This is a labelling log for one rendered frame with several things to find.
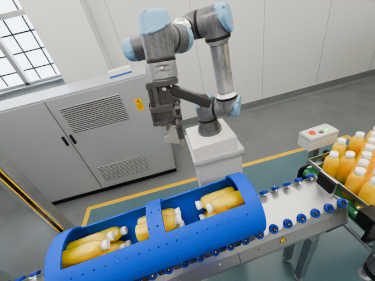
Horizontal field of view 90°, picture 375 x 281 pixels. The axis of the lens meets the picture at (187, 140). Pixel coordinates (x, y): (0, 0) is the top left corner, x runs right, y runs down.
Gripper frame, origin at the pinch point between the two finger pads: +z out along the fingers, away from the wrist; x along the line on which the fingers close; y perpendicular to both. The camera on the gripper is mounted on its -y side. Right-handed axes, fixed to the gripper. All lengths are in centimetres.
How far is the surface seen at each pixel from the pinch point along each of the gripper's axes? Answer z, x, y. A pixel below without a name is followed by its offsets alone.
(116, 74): -18, -168, 60
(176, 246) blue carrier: 41.3, 2.2, 9.3
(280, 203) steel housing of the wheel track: 56, -23, -48
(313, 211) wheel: 52, -12, -57
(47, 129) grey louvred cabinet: 27, -154, 146
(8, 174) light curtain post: 13, -27, 81
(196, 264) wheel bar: 63, -4, 3
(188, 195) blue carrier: 41.4, -25.4, 1.9
